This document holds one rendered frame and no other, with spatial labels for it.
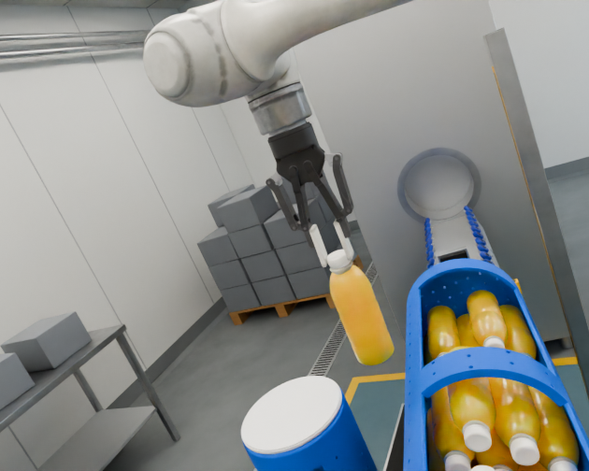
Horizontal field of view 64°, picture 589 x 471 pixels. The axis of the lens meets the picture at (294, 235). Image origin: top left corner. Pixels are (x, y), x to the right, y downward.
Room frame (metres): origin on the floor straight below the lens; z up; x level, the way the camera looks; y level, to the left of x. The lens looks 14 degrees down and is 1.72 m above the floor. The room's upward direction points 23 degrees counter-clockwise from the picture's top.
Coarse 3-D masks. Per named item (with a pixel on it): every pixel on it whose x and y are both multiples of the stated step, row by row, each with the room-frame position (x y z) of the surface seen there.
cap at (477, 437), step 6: (468, 426) 0.62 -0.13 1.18; (474, 426) 0.62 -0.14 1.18; (480, 426) 0.62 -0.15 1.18; (468, 432) 0.61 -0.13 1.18; (474, 432) 0.61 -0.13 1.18; (480, 432) 0.60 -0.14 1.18; (486, 432) 0.61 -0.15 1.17; (468, 438) 0.61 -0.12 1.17; (474, 438) 0.61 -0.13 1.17; (480, 438) 0.60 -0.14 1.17; (486, 438) 0.60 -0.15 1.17; (468, 444) 0.61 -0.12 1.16; (474, 444) 0.61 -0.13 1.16; (480, 444) 0.61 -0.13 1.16; (486, 444) 0.60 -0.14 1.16; (474, 450) 0.61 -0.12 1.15; (480, 450) 0.61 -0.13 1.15
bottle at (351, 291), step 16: (336, 272) 0.76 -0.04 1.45; (352, 272) 0.76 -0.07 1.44; (336, 288) 0.76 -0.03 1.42; (352, 288) 0.74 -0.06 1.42; (368, 288) 0.76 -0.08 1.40; (336, 304) 0.77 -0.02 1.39; (352, 304) 0.74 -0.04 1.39; (368, 304) 0.75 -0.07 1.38; (352, 320) 0.75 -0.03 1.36; (368, 320) 0.75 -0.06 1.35; (352, 336) 0.76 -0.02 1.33; (368, 336) 0.75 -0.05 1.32; (384, 336) 0.76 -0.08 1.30; (368, 352) 0.75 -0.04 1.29; (384, 352) 0.75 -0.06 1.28
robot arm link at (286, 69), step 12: (216, 0) 0.76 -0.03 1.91; (252, 0) 0.73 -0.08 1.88; (264, 0) 0.74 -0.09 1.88; (288, 60) 0.73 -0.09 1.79; (276, 72) 0.71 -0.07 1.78; (288, 72) 0.74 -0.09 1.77; (264, 84) 0.71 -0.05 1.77; (276, 84) 0.73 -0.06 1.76; (288, 84) 0.73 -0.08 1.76; (252, 96) 0.74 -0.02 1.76
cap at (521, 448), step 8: (520, 440) 0.60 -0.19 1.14; (528, 440) 0.60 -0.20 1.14; (512, 448) 0.60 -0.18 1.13; (520, 448) 0.59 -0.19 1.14; (528, 448) 0.59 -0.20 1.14; (536, 448) 0.59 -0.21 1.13; (512, 456) 0.60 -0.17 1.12; (520, 456) 0.59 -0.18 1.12; (528, 456) 0.59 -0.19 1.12; (536, 456) 0.58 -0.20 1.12; (528, 464) 0.59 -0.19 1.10
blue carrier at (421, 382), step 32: (416, 288) 1.09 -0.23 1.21; (448, 288) 1.11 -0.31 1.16; (480, 288) 1.09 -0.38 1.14; (512, 288) 1.01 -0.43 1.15; (416, 320) 0.95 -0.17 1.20; (416, 352) 0.83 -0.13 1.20; (480, 352) 0.71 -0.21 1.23; (512, 352) 0.70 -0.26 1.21; (544, 352) 0.76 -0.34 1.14; (416, 384) 0.74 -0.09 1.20; (448, 384) 0.69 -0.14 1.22; (544, 384) 0.64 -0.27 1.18; (416, 416) 0.67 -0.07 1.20; (576, 416) 0.61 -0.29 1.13; (416, 448) 0.60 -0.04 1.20
